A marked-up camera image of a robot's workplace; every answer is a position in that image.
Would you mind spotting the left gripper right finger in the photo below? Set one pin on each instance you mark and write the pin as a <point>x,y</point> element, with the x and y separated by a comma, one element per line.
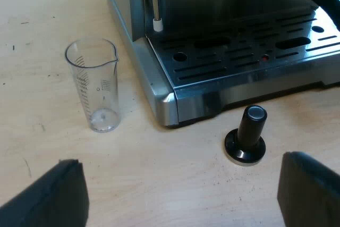
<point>310,192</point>

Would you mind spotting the steel espresso machine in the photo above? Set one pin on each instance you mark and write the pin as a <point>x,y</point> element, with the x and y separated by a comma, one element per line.
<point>212,51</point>

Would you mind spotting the small black tamper with knob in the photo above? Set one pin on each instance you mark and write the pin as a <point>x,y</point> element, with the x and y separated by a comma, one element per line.
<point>245,136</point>

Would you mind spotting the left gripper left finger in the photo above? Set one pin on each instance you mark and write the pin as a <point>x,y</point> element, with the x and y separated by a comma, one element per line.
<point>50,197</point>

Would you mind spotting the clear measuring glass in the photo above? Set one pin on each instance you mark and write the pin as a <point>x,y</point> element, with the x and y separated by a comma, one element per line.
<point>93,83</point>

